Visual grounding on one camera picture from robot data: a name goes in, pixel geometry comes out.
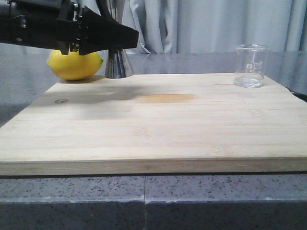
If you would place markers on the yellow lemon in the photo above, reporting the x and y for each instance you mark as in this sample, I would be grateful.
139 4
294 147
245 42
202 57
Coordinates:
74 66

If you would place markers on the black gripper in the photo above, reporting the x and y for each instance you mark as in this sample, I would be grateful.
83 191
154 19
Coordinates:
55 24

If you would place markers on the grey curtain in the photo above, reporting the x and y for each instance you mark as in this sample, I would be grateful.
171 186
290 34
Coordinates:
216 26

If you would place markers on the wooden cutting board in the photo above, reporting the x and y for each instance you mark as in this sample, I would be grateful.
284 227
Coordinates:
180 123

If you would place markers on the steel double jigger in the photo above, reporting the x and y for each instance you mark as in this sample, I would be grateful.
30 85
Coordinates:
117 65

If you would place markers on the glass beaker with liquid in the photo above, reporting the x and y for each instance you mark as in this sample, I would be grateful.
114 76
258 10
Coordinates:
251 63

